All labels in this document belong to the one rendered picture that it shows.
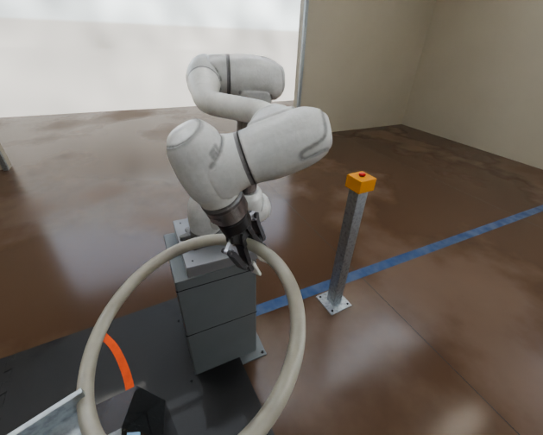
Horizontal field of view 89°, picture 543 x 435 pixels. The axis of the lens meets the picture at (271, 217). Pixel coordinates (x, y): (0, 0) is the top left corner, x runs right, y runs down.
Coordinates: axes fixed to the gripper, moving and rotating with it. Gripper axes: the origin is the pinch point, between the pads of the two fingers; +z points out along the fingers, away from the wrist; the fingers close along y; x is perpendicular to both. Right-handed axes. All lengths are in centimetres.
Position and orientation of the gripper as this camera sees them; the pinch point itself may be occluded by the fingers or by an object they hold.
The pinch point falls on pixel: (257, 261)
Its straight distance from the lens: 76.4
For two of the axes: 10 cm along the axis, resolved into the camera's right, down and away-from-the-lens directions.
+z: 2.6, 6.4, 7.3
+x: 8.4, 2.3, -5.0
